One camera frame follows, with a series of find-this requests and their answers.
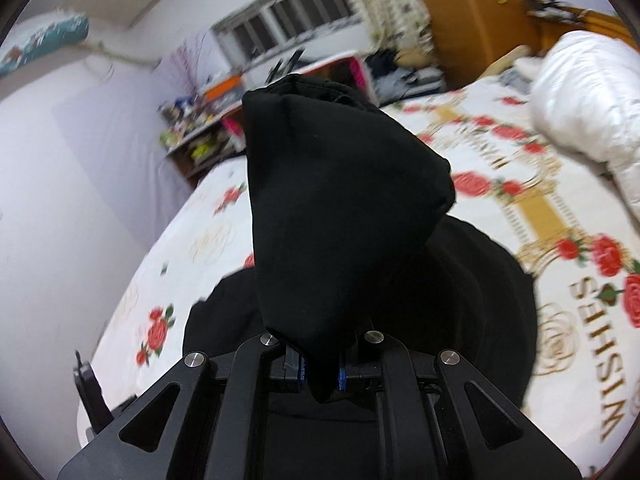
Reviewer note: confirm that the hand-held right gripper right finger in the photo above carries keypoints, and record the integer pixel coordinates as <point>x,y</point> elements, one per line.
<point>343,379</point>

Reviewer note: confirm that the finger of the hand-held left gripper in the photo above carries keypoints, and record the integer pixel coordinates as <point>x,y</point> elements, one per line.
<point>90,390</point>

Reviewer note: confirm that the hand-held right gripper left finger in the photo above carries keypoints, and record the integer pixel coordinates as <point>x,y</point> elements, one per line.
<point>299,376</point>

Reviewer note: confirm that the black garment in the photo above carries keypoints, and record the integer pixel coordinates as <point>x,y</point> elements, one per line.
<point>340,200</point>

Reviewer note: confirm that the pile of clothes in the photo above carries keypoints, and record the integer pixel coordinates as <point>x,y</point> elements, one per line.
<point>405,75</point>

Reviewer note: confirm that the cluttered wooden shelf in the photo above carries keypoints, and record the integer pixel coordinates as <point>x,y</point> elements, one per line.
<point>200,145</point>

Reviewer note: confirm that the white rose print blanket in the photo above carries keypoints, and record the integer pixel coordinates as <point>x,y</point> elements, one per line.
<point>530,200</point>

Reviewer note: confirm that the orange storage box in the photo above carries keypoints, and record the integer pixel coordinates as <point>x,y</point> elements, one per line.
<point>225,87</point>

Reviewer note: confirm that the white and pink desk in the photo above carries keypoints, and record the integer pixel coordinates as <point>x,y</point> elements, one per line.
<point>350,72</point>

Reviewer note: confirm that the purple flower branches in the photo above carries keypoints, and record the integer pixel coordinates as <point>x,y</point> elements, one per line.
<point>192,65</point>

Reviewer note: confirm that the barred window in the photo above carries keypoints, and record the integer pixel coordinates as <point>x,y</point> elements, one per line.
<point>290,20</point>

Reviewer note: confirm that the white puffy duvet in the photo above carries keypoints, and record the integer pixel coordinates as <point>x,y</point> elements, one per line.
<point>585,95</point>

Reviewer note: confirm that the heart patterned curtain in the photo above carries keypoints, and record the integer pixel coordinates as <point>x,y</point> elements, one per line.
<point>390,5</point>

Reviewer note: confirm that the wooden wardrobe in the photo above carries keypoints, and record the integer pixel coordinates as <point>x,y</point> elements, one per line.
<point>470,15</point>

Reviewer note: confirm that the wooden headboard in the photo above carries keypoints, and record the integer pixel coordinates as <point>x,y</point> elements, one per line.
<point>585,20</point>

